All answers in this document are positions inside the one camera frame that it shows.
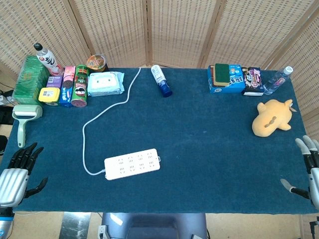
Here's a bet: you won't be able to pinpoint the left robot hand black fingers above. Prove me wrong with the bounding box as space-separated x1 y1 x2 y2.
0 142 48 208

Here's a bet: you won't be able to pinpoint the right robot hand grey fingers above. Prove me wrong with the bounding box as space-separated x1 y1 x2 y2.
280 135 319 208

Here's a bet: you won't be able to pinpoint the dark robot base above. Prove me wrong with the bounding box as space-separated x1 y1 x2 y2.
97 212 208 239

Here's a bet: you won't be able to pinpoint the white power strip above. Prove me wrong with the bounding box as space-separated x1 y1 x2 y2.
104 148 161 181

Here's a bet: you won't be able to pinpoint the yellow plush toy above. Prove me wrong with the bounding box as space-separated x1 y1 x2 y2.
252 99 301 137

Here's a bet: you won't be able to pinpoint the green lint roller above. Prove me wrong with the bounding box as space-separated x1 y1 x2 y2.
11 104 43 148

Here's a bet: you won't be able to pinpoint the clear water bottle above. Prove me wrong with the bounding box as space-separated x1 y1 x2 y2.
263 66 294 96

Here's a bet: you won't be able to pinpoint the yellow lidded small box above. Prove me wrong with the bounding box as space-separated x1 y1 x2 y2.
38 87 61 103

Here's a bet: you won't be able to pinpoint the dark snack bag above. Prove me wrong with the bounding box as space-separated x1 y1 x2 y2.
241 66 264 97

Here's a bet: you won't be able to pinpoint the green tea box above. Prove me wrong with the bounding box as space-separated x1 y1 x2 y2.
12 55 52 105

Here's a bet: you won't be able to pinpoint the purple small box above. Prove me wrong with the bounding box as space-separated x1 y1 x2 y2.
46 76 64 89

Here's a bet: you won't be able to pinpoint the pink blue cookie box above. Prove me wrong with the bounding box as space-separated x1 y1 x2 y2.
58 66 76 108

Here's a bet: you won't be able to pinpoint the green Pringles can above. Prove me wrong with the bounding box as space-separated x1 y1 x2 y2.
70 64 90 108

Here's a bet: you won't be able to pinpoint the green yellow sponge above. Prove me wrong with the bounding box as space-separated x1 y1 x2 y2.
212 63 230 87

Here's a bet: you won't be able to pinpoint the white bottle black cap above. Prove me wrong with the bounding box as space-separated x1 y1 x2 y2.
33 42 64 77

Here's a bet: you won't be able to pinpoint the wet wipes pack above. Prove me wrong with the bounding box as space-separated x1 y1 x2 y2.
87 71 125 97

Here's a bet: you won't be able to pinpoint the instant noodle cup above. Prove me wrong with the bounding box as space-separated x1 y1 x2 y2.
86 54 110 74

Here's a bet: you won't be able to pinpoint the blue carpet table mat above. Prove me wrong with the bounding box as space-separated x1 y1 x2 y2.
0 66 319 214

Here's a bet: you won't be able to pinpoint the white blue spray bottle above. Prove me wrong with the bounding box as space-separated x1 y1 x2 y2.
151 64 173 98

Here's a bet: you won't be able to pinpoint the woven folding screen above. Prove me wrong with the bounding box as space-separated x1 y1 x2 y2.
0 0 319 140

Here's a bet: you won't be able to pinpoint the white power strip cable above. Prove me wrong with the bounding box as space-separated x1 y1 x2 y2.
82 67 142 176

